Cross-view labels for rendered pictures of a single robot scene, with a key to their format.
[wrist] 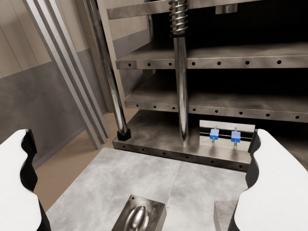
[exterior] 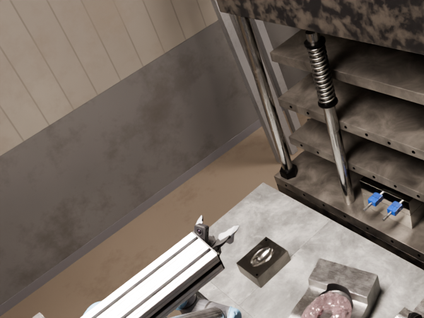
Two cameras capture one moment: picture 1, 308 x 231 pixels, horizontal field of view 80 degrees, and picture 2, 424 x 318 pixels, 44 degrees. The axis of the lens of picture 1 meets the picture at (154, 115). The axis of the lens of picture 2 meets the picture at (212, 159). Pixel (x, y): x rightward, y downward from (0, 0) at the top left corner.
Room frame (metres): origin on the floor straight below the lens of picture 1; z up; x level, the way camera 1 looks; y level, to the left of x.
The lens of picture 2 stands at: (-0.93, -0.91, 2.73)
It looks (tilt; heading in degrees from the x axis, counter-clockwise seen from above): 36 degrees down; 39
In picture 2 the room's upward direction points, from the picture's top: 23 degrees counter-clockwise
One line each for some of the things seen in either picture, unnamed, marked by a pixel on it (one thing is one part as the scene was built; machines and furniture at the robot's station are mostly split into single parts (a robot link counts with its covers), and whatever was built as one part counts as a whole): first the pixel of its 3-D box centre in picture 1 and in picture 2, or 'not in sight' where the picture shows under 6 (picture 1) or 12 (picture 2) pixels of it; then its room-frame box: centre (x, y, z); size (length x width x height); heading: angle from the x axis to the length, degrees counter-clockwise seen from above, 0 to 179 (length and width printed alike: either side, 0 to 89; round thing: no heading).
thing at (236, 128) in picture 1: (227, 112); (417, 172); (1.01, -0.47, 0.87); 0.50 x 0.27 x 0.17; 154
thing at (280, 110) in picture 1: (222, 84); (422, 131); (1.15, -0.48, 1.02); 1.10 x 0.74 x 0.05; 64
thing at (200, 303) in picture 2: not in sight; (195, 308); (-0.19, 0.01, 1.34); 0.11 x 0.08 x 0.11; 87
